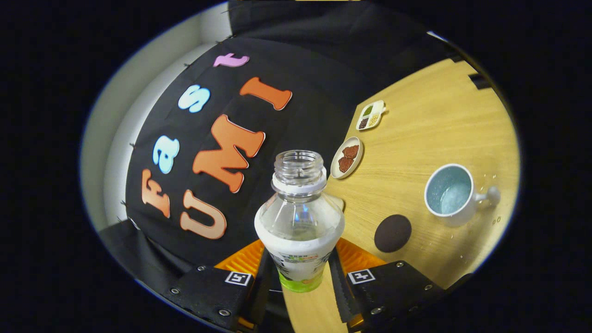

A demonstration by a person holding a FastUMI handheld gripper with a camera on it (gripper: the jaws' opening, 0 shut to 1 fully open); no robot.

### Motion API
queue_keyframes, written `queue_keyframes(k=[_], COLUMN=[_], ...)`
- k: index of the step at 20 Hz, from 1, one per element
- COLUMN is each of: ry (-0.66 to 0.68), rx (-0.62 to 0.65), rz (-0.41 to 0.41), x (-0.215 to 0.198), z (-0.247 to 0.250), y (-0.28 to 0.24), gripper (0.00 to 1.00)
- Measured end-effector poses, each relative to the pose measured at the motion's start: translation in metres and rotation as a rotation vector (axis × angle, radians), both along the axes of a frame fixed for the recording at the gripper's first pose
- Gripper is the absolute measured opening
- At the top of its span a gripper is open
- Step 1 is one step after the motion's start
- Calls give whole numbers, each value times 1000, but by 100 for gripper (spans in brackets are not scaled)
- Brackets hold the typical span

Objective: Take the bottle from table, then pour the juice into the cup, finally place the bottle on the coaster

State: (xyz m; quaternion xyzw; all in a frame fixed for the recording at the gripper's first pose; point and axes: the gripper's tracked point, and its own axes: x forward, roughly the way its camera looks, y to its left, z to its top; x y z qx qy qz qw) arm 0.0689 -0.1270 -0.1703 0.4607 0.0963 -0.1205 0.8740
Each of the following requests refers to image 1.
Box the wooden table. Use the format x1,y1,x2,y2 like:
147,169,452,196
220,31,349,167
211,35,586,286
280,58,518,333

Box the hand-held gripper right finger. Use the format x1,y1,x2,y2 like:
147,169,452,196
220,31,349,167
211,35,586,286
327,237,472,331

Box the cream toaster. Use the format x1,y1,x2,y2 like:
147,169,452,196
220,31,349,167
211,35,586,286
326,192,345,213

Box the dark brown round coaster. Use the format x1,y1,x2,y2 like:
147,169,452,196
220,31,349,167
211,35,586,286
374,214,412,253

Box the round cream plate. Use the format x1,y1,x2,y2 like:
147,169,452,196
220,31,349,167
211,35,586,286
330,136,364,179

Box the white cup with blue inside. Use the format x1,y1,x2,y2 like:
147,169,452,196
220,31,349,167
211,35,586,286
424,164,501,227

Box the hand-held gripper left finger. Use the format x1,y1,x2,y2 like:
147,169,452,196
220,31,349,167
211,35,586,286
162,239,273,331

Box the white divided condiment dish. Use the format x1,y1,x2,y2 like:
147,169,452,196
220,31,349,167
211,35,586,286
356,100,386,131

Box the clear juice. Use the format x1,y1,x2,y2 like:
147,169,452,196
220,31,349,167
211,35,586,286
439,183,471,214

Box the clear bottle with white label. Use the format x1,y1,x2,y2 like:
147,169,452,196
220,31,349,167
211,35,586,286
254,149,345,293

